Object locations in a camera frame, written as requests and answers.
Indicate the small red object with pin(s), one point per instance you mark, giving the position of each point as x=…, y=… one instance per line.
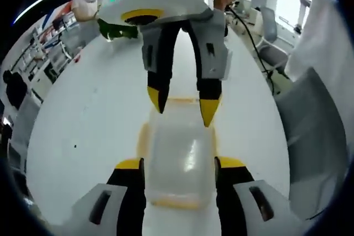
x=76, y=59

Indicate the grey office chair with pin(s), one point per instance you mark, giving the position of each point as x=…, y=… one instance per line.
x=272, y=39

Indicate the person's white shirt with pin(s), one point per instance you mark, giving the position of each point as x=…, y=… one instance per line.
x=320, y=39

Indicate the storage shelf rack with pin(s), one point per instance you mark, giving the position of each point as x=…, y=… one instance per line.
x=41, y=51

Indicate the green plastic object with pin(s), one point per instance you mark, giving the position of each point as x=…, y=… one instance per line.
x=119, y=30

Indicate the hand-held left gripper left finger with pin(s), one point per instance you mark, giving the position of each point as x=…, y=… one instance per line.
x=110, y=203

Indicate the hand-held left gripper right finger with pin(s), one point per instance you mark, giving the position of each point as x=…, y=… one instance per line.
x=243, y=203

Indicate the clear plastic food container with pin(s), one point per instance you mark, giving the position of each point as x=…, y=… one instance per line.
x=179, y=158

